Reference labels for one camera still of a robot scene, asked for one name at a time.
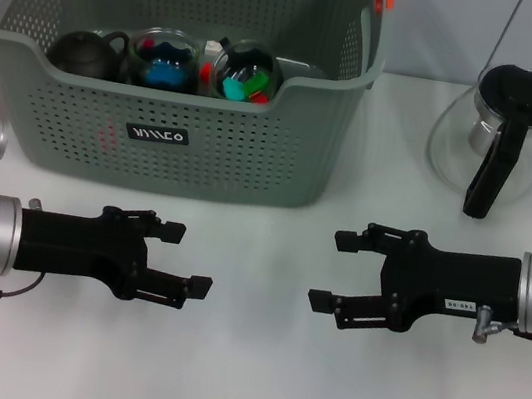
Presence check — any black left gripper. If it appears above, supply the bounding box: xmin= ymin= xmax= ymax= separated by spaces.
xmin=9 ymin=190 xmax=224 ymax=315

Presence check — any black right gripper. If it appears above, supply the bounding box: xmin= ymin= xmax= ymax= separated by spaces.
xmin=302 ymin=213 xmax=528 ymax=358

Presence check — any clear cyan toy tile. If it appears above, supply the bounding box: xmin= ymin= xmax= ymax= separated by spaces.
xmin=219 ymin=75 xmax=248 ymax=103

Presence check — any small red toy brick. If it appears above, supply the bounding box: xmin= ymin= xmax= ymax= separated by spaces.
xmin=249 ymin=89 xmax=272 ymax=108

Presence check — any blue toy tile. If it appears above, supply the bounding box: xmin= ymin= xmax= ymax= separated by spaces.
xmin=143 ymin=58 xmax=188 ymax=92

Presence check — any green toy brick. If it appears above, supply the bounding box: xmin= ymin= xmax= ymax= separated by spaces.
xmin=241 ymin=70 xmax=273 ymax=98

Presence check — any glass teacup black holder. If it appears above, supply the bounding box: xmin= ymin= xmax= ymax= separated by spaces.
xmin=120 ymin=22 xmax=207 ymax=97
xmin=205 ymin=35 xmax=290 ymax=110

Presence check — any grey perforated storage bin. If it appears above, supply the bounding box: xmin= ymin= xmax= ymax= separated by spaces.
xmin=0 ymin=0 xmax=396 ymax=225

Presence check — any dark clay teapot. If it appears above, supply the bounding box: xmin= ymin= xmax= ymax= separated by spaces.
xmin=43 ymin=19 xmax=135 ymax=85

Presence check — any right wrist plug cable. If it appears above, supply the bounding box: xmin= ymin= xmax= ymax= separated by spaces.
xmin=469 ymin=303 xmax=532 ymax=351

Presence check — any glass teapot black handle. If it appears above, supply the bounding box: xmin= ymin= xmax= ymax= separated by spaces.
xmin=415 ymin=52 xmax=532 ymax=228

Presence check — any thin grey background cable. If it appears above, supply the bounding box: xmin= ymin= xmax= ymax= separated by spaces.
xmin=487 ymin=0 xmax=524 ymax=72

